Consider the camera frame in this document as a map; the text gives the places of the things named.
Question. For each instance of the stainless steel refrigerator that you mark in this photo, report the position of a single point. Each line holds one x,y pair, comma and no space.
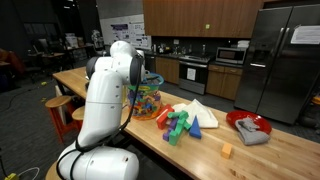
280,66

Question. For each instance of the wooden upper cabinets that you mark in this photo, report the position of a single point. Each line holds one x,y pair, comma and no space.
200,16

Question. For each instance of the orange cube foam block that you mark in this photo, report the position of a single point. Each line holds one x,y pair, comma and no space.
226,149

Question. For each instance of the white cloth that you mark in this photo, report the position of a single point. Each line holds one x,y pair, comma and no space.
203,115

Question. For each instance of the white paper on refrigerator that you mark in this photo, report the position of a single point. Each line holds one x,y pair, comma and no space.
306,34

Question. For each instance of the clear block bag blue rim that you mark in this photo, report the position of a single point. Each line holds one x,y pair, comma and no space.
148,100

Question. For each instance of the gray cloth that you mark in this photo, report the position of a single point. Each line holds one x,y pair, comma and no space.
250,133

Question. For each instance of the background office desk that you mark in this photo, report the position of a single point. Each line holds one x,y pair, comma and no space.
50,55

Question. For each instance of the round wooden robot base stool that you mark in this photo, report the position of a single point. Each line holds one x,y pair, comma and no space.
51,173

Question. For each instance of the silver microwave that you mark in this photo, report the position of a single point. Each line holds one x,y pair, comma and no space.
230,54

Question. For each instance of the purple foam block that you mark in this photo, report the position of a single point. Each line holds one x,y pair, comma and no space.
165,135
173,123

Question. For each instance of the wooden lower cabinet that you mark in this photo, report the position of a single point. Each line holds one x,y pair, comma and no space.
223,81
168,68

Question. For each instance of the green arch foam block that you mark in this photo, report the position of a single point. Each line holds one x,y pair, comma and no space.
178,114

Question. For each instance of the yellow floor plug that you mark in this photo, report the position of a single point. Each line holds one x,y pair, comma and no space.
11,176

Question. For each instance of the white stack on microwave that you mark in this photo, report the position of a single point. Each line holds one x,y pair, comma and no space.
243,43

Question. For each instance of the stainless steel stove oven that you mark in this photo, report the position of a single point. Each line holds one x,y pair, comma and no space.
195,75

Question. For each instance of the small green foam block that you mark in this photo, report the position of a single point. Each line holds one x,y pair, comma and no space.
187,125

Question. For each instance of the red foam block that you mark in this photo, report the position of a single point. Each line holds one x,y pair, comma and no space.
163,117

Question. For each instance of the green sticky note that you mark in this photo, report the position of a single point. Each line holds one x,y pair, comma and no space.
207,26

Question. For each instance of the wooden stool red legs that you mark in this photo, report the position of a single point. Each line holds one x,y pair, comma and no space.
58,101
78,114

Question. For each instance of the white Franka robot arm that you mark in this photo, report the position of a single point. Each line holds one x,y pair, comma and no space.
100,110

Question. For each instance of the wall poster board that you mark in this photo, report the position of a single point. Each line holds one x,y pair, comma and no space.
133,31

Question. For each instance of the blue triangle foam block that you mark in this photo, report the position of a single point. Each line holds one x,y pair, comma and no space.
195,129

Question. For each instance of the red plate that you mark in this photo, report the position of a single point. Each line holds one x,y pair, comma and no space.
258,120

